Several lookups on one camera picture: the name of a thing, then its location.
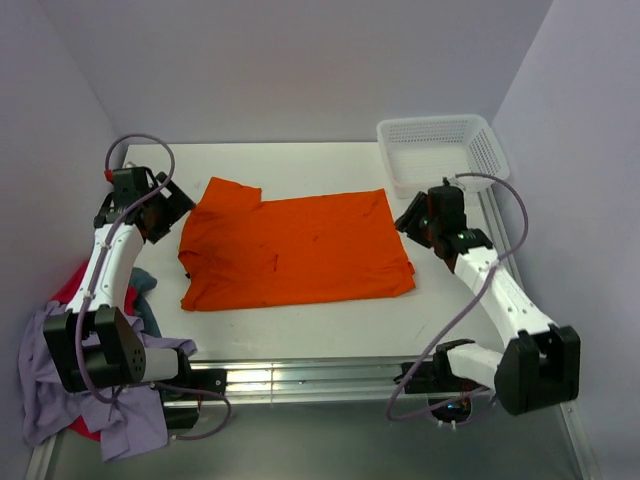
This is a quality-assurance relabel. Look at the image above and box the orange t shirt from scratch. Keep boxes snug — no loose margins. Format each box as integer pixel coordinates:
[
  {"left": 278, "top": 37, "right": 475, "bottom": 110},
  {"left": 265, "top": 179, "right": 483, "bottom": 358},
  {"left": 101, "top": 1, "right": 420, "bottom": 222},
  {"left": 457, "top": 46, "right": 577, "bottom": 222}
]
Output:
[{"left": 178, "top": 177, "right": 416, "bottom": 312}]

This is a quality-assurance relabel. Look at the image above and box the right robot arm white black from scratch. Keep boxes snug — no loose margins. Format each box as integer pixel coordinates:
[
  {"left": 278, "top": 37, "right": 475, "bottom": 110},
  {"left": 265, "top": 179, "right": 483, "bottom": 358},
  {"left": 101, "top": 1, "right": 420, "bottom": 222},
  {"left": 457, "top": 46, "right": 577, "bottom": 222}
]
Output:
[{"left": 395, "top": 185, "right": 581, "bottom": 415}]

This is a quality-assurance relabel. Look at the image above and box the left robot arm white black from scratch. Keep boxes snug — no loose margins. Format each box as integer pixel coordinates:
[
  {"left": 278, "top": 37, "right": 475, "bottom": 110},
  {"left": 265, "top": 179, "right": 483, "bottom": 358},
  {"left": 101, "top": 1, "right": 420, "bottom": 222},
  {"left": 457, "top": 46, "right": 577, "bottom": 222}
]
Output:
[{"left": 43, "top": 167, "right": 195, "bottom": 399}]

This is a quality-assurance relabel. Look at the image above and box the teal blue t shirt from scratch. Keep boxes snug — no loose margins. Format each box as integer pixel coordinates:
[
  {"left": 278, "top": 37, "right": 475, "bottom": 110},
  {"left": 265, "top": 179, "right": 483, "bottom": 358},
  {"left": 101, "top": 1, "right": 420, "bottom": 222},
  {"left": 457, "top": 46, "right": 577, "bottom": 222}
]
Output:
[{"left": 126, "top": 267, "right": 162, "bottom": 338}]

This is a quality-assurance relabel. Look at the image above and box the white perforated plastic basket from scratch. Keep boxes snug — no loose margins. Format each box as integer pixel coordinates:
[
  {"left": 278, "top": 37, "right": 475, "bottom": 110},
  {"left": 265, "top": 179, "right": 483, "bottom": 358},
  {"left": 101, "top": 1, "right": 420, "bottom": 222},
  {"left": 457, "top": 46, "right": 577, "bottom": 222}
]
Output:
[{"left": 376, "top": 114, "right": 510, "bottom": 199}]

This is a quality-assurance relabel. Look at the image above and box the red t shirt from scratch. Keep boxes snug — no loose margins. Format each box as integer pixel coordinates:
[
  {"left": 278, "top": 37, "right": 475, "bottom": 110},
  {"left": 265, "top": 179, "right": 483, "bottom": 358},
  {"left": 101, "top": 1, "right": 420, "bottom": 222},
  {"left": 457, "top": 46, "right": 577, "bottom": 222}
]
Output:
[{"left": 51, "top": 260, "right": 138, "bottom": 316}]

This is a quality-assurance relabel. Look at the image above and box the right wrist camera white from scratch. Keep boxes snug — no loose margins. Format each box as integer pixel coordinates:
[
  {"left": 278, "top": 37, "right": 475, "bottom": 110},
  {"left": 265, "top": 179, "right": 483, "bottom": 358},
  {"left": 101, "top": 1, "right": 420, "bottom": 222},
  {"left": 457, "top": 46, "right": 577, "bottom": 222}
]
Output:
[{"left": 442, "top": 177, "right": 466, "bottom": 192}]

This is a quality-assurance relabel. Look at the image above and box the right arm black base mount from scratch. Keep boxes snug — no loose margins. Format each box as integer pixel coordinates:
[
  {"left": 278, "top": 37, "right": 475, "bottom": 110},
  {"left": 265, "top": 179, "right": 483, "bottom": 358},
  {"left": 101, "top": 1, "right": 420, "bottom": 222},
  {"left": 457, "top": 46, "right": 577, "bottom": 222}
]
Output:
[{"left": 402, "top": 357, "right": 480, "bottom": 426}]

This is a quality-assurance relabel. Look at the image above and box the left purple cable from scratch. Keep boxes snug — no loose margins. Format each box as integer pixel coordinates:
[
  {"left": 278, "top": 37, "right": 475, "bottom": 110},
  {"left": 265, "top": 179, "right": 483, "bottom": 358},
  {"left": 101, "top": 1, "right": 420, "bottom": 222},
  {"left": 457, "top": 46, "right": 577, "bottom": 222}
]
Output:
[{"left": 74, "top": 132, "right": 234, "bottom": 441}]

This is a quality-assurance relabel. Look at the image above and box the aluminium front rail frame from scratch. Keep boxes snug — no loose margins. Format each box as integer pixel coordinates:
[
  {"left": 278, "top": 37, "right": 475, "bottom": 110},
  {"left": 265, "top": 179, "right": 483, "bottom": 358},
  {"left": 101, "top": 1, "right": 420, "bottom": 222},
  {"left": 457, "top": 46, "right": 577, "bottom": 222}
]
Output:
[{"left": 27, "top": 357, "right": 600, "bottom": 479}]

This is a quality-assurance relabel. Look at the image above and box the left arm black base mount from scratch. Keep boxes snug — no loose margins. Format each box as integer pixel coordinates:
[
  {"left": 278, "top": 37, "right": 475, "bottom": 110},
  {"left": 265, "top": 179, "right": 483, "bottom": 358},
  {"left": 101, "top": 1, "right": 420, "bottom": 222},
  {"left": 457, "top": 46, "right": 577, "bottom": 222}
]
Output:
[{"left": 159, "top": 368, "right": 228, "bottom": 437}]

